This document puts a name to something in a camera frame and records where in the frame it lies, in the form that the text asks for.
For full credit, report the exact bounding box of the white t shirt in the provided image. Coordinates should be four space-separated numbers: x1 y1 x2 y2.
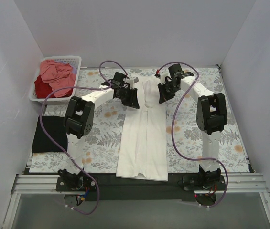
116 76 168 182

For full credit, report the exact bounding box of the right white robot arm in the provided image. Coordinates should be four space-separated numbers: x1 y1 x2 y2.
155 62 227 190

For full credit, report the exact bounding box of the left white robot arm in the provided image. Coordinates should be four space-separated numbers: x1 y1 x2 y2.
64 72 140 191

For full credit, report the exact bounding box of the floral patterned table mat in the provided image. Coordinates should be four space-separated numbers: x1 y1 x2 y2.
29 67 250 174

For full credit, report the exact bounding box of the white plastic laundry basket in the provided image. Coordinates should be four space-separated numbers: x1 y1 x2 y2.
29 56 82 104

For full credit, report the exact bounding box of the pink t shirt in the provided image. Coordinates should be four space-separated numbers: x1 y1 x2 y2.
40 60 77 98

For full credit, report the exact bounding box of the folded black t shirt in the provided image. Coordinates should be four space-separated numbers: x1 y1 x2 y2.
31 114 69 154

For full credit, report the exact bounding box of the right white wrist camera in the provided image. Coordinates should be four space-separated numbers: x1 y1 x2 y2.
154 69 172 85

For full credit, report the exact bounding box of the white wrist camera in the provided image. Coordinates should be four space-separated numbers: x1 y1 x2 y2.
124 77 139 89
154 69 172 85

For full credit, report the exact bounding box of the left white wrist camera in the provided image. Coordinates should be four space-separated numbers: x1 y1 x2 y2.
124 77 139 89

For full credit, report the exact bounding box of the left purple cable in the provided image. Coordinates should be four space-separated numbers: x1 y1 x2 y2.
39 60 133 215

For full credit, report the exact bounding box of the purple cable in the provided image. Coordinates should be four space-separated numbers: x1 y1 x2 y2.
39 60 133 215
157 62 227 209

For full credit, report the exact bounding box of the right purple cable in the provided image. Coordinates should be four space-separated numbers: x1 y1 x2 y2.
157 62 227 209

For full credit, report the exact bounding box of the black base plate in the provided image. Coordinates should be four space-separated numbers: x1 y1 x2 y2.
55 173 227 202

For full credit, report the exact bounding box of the aluminium frame rail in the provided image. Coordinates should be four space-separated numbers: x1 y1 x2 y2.
12 173 268 200

